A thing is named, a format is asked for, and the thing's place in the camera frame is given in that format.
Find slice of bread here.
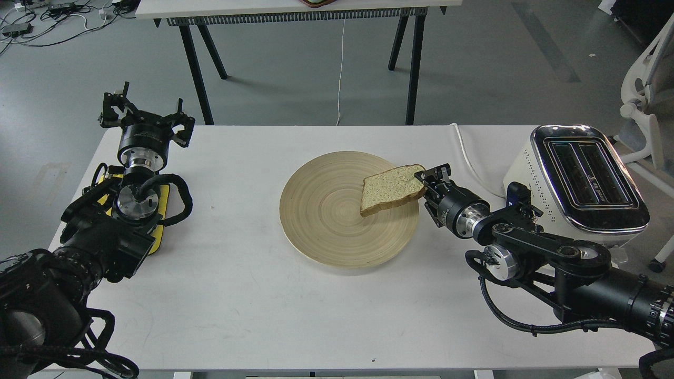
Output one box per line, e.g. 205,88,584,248
360,165,426,217

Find brown object on background table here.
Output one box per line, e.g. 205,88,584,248
301,0,334,8

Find cables and power strips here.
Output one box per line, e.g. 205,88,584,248
0,0,141,55

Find background table with black legs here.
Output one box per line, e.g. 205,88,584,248
135,1,461,125

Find white toaster power cable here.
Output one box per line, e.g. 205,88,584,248
449,123,507,198

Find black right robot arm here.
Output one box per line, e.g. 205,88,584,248
415,164,672,378

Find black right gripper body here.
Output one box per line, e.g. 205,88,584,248
424,182,490,239

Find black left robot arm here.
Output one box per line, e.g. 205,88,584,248
1,88,195,378

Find yellow object under left arm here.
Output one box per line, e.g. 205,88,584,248
92,173,171,256

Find white hanging cable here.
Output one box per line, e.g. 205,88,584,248
336,19,346,126

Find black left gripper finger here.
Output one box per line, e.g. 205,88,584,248
98,82,138,128
167,98,195,148

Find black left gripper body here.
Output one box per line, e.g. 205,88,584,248
117,114,175,162

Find white office chair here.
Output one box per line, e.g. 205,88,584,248
612,13,674,273

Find white chrome toaster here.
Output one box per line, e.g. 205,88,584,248
503,125,650,248

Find round wooden plate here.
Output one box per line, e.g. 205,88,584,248
279,151,419,269

